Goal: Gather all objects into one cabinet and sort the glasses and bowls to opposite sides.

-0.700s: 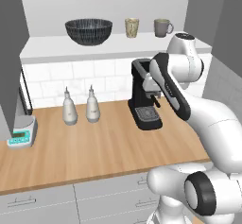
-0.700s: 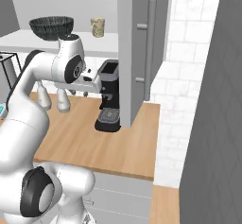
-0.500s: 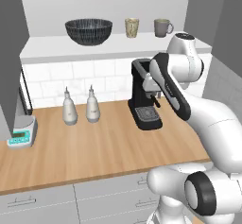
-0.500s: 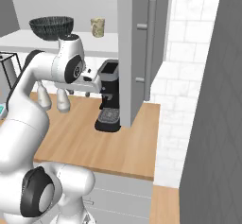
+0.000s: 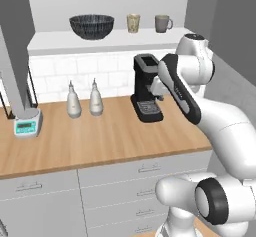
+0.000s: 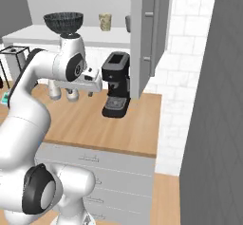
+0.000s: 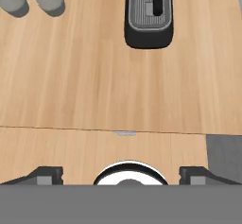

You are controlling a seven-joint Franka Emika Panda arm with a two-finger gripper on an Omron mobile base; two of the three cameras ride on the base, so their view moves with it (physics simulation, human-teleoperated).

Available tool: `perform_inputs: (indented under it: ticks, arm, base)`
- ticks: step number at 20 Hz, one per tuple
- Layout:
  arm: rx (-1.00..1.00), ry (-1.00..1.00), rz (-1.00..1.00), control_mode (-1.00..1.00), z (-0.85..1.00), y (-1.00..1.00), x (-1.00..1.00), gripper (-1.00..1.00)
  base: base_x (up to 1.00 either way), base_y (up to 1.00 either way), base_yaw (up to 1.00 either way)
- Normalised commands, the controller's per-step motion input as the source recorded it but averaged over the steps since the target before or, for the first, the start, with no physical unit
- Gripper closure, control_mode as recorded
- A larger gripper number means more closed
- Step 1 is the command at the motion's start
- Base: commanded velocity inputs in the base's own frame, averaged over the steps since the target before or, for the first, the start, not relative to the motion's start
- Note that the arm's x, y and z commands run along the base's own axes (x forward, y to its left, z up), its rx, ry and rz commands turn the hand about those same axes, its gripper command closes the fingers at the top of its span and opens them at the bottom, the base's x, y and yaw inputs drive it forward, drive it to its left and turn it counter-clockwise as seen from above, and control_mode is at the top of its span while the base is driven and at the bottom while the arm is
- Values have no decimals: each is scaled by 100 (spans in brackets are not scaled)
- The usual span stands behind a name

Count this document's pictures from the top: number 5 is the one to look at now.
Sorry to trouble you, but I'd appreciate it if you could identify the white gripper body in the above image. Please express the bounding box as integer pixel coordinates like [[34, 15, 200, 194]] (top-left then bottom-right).
[[148, 78, 167, 102]]

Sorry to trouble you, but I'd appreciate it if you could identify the white kitchen scale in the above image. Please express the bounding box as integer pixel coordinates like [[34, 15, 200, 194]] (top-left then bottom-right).
[[13, 108, 44, 139]]

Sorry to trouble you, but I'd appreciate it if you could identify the short drawer handle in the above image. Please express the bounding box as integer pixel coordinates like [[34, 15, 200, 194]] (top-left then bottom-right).
[[15, 181, 44, 193]]

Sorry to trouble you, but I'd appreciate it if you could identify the grey mug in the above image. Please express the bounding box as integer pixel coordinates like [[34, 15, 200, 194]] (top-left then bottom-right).
[[154, 14, 174, 34]]

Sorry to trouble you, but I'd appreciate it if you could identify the short grey drawer front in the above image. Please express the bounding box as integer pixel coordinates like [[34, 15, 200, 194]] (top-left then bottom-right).
[[0, 169, 80, 203]]

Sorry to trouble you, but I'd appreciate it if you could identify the grey wall cabinet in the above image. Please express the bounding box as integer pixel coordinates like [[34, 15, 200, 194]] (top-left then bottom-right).
[[209, 0, 256, 87]]

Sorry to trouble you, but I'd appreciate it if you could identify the grey cabinet door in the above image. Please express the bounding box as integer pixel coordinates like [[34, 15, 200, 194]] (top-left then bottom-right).
[[0, 0, 37, 115], [184, 0, 221, 40]]

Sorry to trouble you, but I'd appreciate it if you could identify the wide grey drawer front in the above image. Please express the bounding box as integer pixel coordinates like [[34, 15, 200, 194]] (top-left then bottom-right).
[[76, 149, 214, 189], [79, 170, 201, 211], [82, 199, 172, 231], [85, 215, 169, 237]]

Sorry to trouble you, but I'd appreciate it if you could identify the dark patterned bowl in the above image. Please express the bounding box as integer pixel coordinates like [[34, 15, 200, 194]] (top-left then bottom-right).
[[69, 13, 115, 41]]

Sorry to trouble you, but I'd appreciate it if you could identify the cupboard door handle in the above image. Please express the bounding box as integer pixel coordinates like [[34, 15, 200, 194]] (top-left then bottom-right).
[[0, 218, 9, 237]]

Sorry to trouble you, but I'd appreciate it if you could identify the grey drawer handle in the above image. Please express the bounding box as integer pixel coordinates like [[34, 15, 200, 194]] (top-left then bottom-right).
[[136, 187, 157, 198], [136, 225, 155, 235], [137, 162, 162, 175], [135, 208, 156, 218]]

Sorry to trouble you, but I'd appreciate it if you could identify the white bottle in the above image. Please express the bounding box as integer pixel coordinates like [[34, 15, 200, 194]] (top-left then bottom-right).
[[88, 77, 104, 117], [66, 80, 83, 119]]

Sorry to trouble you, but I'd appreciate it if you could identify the black wire stand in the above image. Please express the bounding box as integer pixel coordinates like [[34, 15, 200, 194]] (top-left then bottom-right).
[[0, 68, 40, 121]]

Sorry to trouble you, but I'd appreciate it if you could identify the white cabinet shelf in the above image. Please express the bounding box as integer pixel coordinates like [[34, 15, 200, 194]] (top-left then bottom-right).
[[27, 26, 194, 57]]

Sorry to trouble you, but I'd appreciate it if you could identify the black coffee machine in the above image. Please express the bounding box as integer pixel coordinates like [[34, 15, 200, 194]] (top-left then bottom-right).
[[130, 53, 165, 123]]

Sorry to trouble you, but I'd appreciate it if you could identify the grey cupboard door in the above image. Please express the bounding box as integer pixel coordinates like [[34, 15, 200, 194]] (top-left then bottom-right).
[[0, 188, 88, 237]]

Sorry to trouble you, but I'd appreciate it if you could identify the beige patterned glass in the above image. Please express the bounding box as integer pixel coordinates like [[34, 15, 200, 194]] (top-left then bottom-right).
[[126, 13, 141, 34]]

